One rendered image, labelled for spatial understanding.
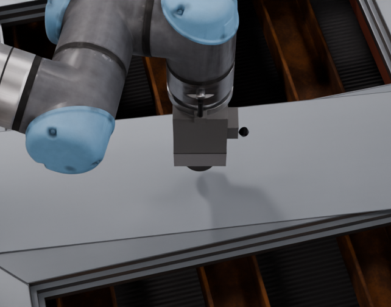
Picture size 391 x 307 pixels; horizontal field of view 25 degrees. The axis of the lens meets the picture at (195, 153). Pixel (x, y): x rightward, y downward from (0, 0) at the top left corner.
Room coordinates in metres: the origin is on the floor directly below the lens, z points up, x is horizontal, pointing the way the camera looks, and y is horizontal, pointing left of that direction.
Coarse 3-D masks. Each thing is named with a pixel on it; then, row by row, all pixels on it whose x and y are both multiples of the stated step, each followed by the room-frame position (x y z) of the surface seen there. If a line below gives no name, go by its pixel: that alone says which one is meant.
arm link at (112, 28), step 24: (48, 0) 0.60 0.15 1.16; (72, 0) 0.59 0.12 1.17; (96, 0) 0.59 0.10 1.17; (120, 0) 0.59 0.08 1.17; (144, 0) 0.59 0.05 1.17; (48, 24) 0.58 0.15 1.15; (72, 24) 0.56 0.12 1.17; (96, 24) 0.56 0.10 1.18; (120, 24) 0.56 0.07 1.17; (144, 24) 0.57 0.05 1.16; (120, 48) 0.54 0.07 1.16; (144, 48) 0.56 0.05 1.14
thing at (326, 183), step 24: (288, 120) 0.66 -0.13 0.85; (312, 120) 0.66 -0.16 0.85; (336, 120) 0.66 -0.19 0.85; (288, 144) 0.62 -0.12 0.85; (312, 144) 0.62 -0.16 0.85; (336, 144) 0.62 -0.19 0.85; (312, 168) 0.59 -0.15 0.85; (336, 168) 0.59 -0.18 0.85; (312, 192) 0.55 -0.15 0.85; (336, 192) 0.55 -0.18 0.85; (312, 216) 0.52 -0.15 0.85
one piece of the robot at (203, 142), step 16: (176, 112) 0.55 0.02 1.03; (192, 112) 0.55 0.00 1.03; (208, 112) 0.55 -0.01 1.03; (224, 112) 0.55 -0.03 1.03; (176, 128) 0.54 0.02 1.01; (192, 128) 0.54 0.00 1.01; (208, 128) 0.54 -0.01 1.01; (224, 128) 0.54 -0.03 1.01; (176, 144) 0.54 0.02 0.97; (192, 144) 0.54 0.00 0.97; (208, 144) 0.54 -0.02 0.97; (224, 144) 0.54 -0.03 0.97; (176, 160) 0.54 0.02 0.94; (192, 160) 0.54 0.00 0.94; (208, 160) 0.54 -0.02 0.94; (224, 160) 0.54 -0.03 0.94
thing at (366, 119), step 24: (360, 96) 0.70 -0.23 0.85; (384, 96) 0.70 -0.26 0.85; (360, 120) 0.66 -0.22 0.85; (384, 120) 0.66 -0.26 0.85; (360, 144) 0.62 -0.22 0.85; (384, 144) 0.62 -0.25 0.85; (360, 168) 0.59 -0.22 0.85; (384, 168) 0.59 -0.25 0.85; (360, 192) 0.55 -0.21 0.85; (384, 192) 0.55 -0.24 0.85
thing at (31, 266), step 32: (0, 32) 0.83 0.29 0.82; (384, 32) 0.82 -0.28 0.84; (384, 64) 0.78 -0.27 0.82; (288, 224) 0.50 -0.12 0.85; (320, 224) 0.51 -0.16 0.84; (352, 224) 0.51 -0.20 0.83; (384, 224) 0.52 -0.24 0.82; (0, 256) 0.46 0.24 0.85; (32, 256) 0.46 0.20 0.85; (64, 256) 0.46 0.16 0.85; (96, 256) 0.46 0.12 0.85; (128, 256) 0.46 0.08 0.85; (160, 256) 0.46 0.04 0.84; (192, 256) 0.46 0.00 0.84; (224, 256) 0.47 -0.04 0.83; (32, 288) 0.42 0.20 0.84; (64, 288) 0.43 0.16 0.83; (96, 288) 0.43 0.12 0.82
